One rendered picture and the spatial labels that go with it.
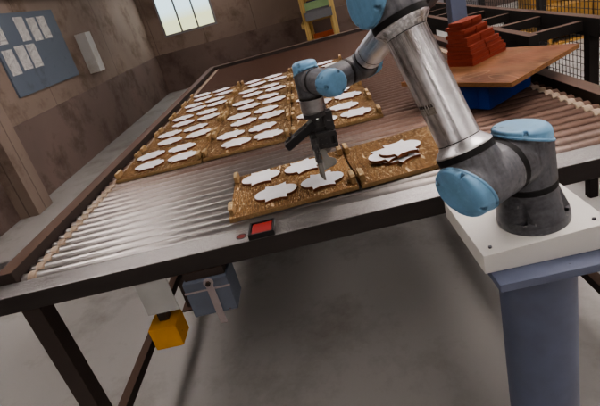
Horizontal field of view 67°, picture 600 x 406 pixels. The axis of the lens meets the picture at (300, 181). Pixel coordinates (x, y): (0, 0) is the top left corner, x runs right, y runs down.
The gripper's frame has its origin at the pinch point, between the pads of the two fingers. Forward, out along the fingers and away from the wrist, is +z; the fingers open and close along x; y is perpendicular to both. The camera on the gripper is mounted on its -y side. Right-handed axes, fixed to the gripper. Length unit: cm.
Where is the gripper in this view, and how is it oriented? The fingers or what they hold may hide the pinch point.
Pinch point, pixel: (320, 172)
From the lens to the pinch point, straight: 145.5
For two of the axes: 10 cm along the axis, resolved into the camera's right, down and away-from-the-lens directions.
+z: 2.2, 9.0, 3.8
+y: 9.7, -2.3, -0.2
